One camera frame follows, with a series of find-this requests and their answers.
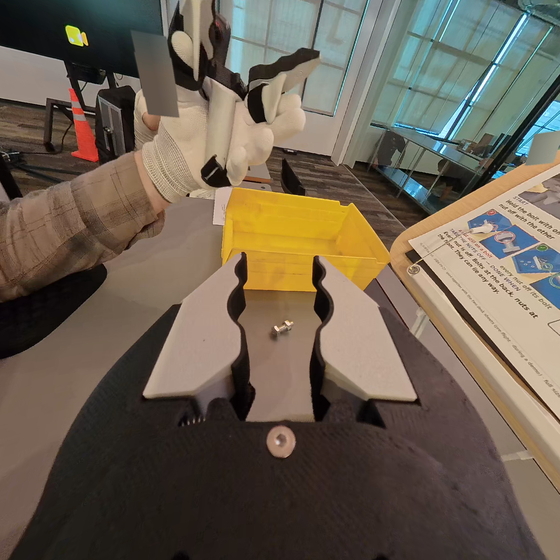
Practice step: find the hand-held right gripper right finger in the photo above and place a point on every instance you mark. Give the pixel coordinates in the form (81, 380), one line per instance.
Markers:
(363, 341)

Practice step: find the white paper sheet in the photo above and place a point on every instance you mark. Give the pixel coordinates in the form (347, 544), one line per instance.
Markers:
(219, 210)

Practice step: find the yellow plastic bin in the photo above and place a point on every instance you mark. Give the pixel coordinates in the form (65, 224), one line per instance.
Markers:
(284, 227)

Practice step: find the orange traffic cone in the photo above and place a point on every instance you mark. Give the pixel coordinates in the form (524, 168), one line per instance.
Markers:
(83, 131)

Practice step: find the printed instruction sheet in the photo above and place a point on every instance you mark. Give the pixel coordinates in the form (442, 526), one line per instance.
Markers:
(503, 280)

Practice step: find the black chair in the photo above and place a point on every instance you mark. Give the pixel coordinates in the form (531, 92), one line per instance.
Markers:
(291, 179)

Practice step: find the person's left forearm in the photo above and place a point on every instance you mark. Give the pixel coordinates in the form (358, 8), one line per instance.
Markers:
(65, 227)

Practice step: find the large dark screen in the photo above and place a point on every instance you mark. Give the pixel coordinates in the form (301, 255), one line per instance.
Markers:
(39, 26)

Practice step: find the glass table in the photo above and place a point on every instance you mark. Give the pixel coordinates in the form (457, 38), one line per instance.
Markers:
(428, 153)

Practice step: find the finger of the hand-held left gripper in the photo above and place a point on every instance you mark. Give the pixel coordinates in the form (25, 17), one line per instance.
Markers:
(302, 65)

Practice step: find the light wooden board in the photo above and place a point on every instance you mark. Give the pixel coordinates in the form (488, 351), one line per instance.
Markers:
(411, 280)

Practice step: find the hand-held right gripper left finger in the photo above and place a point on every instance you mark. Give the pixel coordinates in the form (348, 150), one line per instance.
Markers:
(197, 341)

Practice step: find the black screen stand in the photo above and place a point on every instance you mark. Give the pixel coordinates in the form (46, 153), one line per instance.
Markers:
(57, 109)

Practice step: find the office chair with backpack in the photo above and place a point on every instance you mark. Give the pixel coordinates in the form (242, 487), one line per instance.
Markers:
(114, 127)

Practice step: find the person's left hand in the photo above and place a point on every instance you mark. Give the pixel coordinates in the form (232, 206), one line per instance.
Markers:
(183, 140)

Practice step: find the black wrist rest pad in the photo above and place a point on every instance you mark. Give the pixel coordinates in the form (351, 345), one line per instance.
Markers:
(39, 315)

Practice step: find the silver hex bolt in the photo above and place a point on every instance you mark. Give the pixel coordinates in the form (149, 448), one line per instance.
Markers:
(282, 329)

